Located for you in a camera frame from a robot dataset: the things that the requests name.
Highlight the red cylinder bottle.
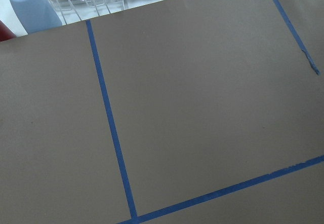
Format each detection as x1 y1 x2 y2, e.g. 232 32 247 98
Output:
0 21 16 42

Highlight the blue plastic cup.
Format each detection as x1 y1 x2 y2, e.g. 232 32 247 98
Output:
9 0 62 34

